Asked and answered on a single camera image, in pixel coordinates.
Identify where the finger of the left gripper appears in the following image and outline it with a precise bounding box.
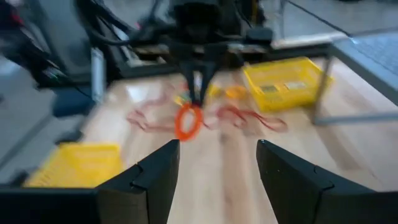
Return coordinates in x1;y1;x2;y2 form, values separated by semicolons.
179;60;200;106
199;60;219;105

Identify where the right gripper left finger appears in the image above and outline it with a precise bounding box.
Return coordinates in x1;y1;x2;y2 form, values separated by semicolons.
96;139;182;224

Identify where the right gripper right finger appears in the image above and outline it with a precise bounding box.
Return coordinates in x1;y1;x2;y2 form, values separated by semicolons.
256;139;398;224

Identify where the red orange coil keychain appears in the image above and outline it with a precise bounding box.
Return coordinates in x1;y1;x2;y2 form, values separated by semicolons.
174;102;205;142

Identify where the yellow slotted plastic basket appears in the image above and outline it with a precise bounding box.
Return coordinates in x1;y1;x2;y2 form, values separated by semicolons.
23;142;124;189
242;56;333;113

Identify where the grey perforated metal riser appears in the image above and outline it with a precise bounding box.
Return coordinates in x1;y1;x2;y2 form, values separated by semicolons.
310;29;398;126

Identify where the black aluminium table frame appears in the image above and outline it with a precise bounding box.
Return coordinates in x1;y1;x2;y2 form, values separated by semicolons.
118;43;330;79

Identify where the long red cord loop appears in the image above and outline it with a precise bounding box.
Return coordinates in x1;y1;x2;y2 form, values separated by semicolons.
126;91;177;133

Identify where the short red cord loop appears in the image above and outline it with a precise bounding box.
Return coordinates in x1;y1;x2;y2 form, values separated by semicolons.
216;105;289;133

